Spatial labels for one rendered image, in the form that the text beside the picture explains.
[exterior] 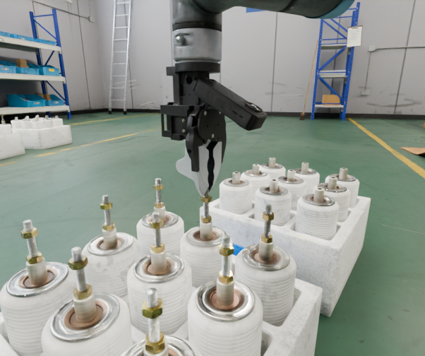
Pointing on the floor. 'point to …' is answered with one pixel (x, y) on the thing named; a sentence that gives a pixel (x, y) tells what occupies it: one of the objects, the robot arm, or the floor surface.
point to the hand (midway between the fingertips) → (208, 188)
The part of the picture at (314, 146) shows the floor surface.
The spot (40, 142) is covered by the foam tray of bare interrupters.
